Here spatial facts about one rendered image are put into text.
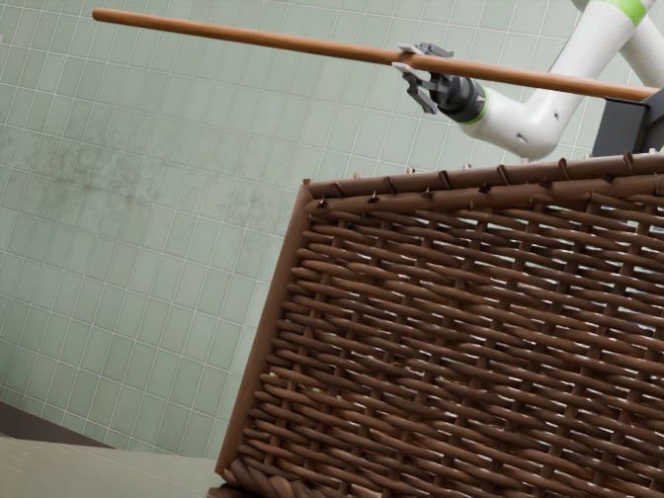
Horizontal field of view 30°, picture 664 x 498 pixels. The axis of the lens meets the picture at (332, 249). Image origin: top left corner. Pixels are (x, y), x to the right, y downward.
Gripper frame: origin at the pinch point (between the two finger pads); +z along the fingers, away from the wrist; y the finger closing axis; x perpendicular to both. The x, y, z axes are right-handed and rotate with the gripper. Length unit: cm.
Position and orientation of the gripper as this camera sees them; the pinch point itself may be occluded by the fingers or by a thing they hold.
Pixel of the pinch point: (409, 60)
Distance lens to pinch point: 235.4
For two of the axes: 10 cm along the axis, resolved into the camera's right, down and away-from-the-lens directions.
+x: -8.3, -2.1, 5.2
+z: -4.9, -1.9, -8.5
